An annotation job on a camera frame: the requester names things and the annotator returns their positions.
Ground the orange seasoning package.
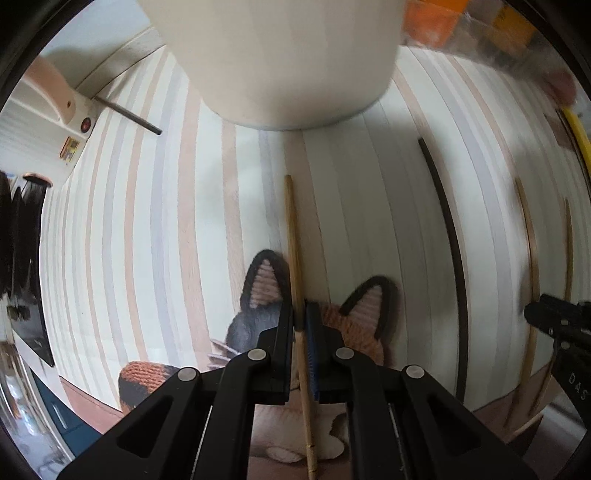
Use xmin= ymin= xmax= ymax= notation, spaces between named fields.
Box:
xmin=406 ymin=0 xmax=463 ymax=43

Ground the thin dark chopstick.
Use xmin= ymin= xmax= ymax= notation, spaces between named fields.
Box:
xmin=418 ymin=137 xmax=470 ymax=402

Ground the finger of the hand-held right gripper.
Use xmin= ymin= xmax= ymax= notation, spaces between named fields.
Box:
xmin=524 ymin=293 xmax=591 ymax=345

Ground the cream ribbed utensil holder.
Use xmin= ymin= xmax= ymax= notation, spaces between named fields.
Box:
xmin=139 ymin=0 xmax=407 ymax=133

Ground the striped cat print tablecloth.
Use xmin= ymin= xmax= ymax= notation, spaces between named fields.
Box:
xmin=39 ymin=23 xmax=591 ymax=480

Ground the thick black chopstick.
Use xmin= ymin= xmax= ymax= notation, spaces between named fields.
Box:
xmin=93 ymin=96 xmax=163 ymax=136

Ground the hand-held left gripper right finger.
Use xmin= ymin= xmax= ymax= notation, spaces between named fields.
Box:
xmin=305 ymin=302 xmax=539 ymax=480

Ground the yellow box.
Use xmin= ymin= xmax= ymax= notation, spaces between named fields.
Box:
xmin=561 ymin=107 xmax=591 ymax=168

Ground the blue cabinet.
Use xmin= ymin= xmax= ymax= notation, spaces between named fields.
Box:
xmin=34 ymin=374 xmax=125 ymax=463

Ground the brown card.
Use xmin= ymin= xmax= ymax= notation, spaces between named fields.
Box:
xmin=547 ymin=113 xmax=571 ymax=145

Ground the clear plastic tray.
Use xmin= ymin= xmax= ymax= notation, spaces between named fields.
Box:
xmin=401 ymin=0 xmax=578 ymax=95

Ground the black frying pan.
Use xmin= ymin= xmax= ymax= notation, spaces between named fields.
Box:
xmin=0 ymin=172 xmax=52 ymax=301

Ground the light wooden chopstick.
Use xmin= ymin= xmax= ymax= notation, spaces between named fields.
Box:
xmin=284 ymin=174 xmax=320 ymax=480

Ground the white pink electric kettle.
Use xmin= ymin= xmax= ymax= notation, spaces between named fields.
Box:
xmin=0 ymin=54 xmax=100 ymax=186

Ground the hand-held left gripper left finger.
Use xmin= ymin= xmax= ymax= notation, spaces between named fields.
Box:
xmin=58 ymin=302 xmax=296 ymax=480

